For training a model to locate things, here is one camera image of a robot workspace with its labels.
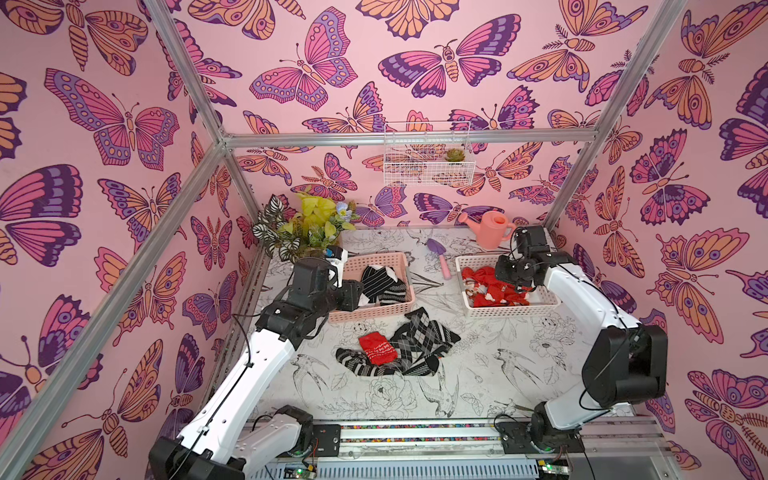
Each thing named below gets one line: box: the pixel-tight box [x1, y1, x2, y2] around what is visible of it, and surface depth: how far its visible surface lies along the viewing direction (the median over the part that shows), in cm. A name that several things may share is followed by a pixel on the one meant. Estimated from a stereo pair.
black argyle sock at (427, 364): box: [393, 347, 444, 376], surface depth 85 cm
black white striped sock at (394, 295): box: [378, 280, 407, 305], surface depth 102 cm
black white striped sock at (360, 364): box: [335, 348, 396, 377], surface depth 85 cm
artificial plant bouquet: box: [252, 193, 360, 264], surface depth 94 cm
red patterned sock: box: [358, 332, 399, 365], surface depth 87 cm
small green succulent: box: [444, 148, 466, 162], surface depth 95 cm
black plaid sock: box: [390, 307, 461, 363], surface depth 91 cm
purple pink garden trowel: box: [426, 238, 452, 280], surface depth 109 cm
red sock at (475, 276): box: [461, 266, 487, 286], surface depth 100 cm
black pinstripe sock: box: [358, 265, 398, 306], surface depth 104 cm
